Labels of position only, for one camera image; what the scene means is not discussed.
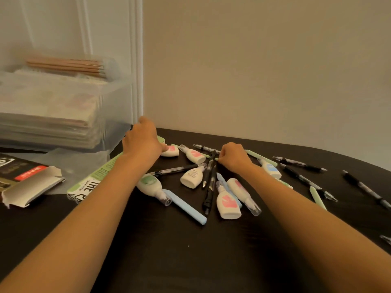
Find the white green correction tape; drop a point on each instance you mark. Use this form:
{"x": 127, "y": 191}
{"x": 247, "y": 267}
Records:
{"x": 285, "y": 183}

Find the green pencil box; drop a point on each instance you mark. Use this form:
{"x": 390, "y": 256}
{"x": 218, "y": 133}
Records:
{"x": 88, "y": 183}

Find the white printed correction tape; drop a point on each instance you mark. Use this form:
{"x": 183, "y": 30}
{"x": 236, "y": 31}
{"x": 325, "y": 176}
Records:
{"x": 192, "y": 178}

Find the light green pencil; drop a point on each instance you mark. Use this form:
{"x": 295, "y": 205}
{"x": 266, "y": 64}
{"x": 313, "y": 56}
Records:
{"x": 177, "y": 147}

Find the person's right forearm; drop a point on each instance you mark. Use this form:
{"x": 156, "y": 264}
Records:
{"x": 320, "y": 234}

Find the white pink correction tape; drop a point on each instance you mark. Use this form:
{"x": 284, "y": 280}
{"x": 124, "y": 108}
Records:
{"x": 195, "y": 156}
{"x": 228, "y": 205}
{"x": 171, "y": 151}
{"x": 239, "y": 187}

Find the clear tube of green pens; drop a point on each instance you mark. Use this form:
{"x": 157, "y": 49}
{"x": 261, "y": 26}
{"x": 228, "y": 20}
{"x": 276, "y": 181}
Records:
{"x": 113, "y": 68}

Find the black gold pen box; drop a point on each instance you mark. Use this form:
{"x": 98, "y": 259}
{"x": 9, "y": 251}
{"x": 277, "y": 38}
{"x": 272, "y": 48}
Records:
{"x": 27, "y": 176}

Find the white blue correction tape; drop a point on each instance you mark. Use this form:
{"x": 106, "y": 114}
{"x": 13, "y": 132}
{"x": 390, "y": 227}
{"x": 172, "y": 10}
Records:
{"x": 270, "y": 169}

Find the person's left forearm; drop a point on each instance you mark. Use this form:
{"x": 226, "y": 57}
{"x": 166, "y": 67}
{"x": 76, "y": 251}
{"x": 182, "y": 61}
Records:
{"x": 76, "y": 234}

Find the person's left hand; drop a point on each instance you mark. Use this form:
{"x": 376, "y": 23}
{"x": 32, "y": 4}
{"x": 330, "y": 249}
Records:
{"x": 143, "y": 143}

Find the green highlighter stick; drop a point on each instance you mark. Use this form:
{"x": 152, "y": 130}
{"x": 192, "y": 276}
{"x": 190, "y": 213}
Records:
{"x": 261, "y": 157}
{"x": 317, "y": 198}

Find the bundle of wooden pencils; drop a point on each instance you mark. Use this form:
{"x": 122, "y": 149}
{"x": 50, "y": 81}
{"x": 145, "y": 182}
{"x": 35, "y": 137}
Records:
{"x": 67, "y": 65}

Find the person's right hand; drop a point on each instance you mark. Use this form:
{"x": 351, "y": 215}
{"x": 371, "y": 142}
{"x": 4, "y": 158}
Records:
{"x": 235, "y": 158}

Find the clear plastic storage bin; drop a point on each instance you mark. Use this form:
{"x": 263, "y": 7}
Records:
{"x": 119, "y": 103}

